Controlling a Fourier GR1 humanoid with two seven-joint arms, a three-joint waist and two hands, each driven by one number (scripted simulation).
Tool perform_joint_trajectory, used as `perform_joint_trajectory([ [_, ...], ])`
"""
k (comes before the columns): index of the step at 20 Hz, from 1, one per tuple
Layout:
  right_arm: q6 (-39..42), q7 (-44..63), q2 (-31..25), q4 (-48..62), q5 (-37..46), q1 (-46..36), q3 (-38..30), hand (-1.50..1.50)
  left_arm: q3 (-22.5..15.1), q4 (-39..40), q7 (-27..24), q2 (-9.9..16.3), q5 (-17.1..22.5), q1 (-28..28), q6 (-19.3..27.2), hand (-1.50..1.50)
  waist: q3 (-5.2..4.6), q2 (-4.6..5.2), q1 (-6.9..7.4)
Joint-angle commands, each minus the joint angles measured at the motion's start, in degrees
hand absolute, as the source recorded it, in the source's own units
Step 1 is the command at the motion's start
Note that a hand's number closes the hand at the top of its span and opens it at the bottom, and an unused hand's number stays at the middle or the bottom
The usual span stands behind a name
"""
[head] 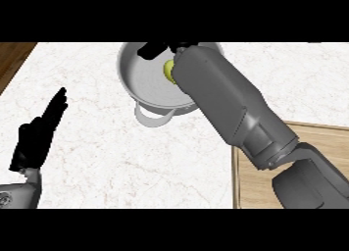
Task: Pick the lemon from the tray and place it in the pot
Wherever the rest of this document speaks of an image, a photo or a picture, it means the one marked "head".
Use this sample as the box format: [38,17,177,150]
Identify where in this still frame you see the pale wooden tray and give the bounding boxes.
[232,120,349,210]

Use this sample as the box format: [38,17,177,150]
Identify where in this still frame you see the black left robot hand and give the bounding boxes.
[9,86,69,173]

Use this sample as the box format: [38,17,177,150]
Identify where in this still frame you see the yellow lemon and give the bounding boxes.
[163,58,177,84]

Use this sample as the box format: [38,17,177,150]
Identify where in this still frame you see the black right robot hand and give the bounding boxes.
[136,41,200,61]

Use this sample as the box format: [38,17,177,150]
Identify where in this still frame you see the silver metal pot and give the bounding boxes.
[115,41,226,128]

